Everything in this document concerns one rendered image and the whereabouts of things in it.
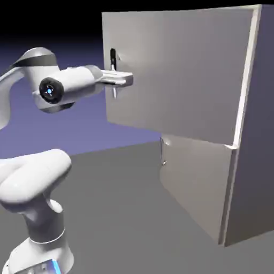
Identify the large grey cabinet door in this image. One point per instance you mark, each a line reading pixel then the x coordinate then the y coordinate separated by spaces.
pixel 182 75

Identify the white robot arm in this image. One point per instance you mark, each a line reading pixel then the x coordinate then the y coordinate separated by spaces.
pixel 70 82

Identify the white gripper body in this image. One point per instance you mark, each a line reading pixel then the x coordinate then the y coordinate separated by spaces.
pixel 119 78

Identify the grey cabinet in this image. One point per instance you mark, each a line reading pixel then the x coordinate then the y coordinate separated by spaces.
pixel 254 132

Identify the small grey cabinet door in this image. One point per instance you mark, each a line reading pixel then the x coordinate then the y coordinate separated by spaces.
pixel 197 182

